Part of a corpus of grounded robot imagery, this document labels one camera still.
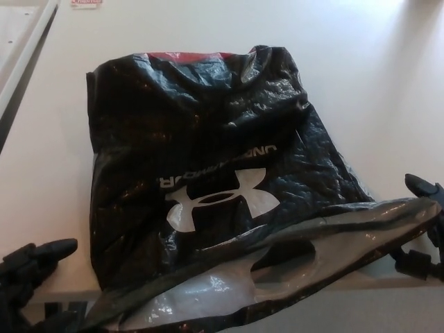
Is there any black desk leg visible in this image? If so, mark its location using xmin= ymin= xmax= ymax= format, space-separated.
xmin=42 ymin=300 xmax=88 ymax=333

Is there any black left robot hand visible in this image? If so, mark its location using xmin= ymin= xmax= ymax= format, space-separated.
xmin=0 ymin=237 xmax=79 ymax=333

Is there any white adjacent desk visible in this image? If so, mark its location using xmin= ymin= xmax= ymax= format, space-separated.
xmin=0 ymin=0 xmax=58 ymax=117

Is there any white perforated panel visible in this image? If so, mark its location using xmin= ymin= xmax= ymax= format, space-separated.
xmin=0 ymin=0 xmax=43 ymax=72

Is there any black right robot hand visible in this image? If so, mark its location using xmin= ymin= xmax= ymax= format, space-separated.
xmin=393 ymin=173 xmax=444 ymax=282

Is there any black Under Armour plastic bag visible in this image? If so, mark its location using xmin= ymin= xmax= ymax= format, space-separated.
xmin=84 ymin=44 xmax=443 ymax=333

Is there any red white Chipman sticker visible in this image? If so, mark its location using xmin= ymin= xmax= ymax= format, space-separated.
xmin=70 ymin=0 xmax=104 ymax=9

